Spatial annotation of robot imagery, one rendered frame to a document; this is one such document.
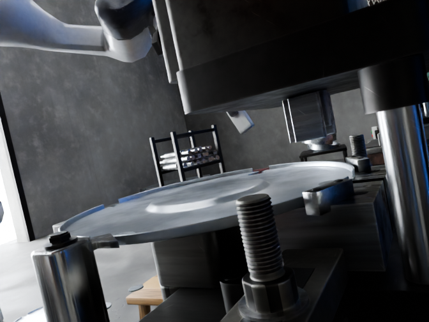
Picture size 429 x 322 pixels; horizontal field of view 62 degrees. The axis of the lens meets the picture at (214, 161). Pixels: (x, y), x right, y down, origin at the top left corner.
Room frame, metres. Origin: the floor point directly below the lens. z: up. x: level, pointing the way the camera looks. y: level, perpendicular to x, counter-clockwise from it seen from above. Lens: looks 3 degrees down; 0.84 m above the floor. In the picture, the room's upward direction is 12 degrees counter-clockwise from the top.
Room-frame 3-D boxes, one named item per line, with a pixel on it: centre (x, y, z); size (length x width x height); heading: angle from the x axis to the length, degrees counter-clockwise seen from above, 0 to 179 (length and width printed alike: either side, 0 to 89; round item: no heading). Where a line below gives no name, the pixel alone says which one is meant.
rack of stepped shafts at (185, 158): (2.94, 0.21, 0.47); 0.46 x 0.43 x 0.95; 39
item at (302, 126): (0.31, -0.09, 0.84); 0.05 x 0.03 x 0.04; 149
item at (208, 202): (0.37, 0.01, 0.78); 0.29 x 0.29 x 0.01
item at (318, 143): (3.29, -1.00, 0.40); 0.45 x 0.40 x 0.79; 161
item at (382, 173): (0.31, -0.09, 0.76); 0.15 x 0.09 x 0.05; 149
